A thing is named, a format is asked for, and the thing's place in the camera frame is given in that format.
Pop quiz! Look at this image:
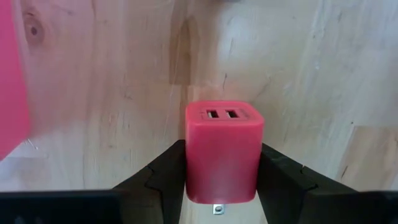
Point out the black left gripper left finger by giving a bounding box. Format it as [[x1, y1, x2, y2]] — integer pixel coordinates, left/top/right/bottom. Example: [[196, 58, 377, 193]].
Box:
[[0, 139, 187, 224]]

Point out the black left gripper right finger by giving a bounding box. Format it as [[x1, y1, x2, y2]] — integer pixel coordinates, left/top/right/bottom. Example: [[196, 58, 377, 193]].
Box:
[[256, 142, 398, 224]]

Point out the pink USB wall charger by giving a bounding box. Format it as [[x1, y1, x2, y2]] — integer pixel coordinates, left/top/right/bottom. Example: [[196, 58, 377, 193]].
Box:
[[185, 100, 265, 216]]

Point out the pink translucent plastic bin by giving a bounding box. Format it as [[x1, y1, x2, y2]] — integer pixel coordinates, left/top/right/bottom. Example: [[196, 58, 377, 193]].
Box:
[[0, 0, 31, 161]]

